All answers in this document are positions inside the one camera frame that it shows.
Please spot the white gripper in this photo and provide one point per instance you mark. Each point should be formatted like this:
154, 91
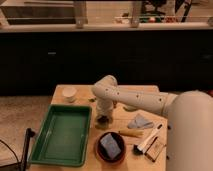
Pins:
104, 111

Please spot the dark green cup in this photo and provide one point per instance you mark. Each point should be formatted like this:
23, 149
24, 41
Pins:
102, 122

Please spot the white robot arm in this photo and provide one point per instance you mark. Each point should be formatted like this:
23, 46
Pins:
189, 114

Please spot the green plastic tray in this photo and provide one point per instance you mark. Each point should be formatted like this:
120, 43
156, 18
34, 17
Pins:
63, 136

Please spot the blue sponge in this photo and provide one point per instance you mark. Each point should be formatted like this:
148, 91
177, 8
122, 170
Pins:
110, 145

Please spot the blue grey cloth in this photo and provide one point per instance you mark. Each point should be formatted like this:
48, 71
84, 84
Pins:
140, 122

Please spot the dark red bowl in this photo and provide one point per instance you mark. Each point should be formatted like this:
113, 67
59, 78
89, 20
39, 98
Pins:
101, 152

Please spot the white cup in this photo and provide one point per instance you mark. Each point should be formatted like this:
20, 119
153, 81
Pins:
69, 93

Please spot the yellow banana toy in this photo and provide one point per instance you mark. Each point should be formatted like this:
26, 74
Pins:
131, 133

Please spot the small wooden box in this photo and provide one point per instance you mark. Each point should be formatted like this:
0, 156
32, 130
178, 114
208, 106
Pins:
155, 149

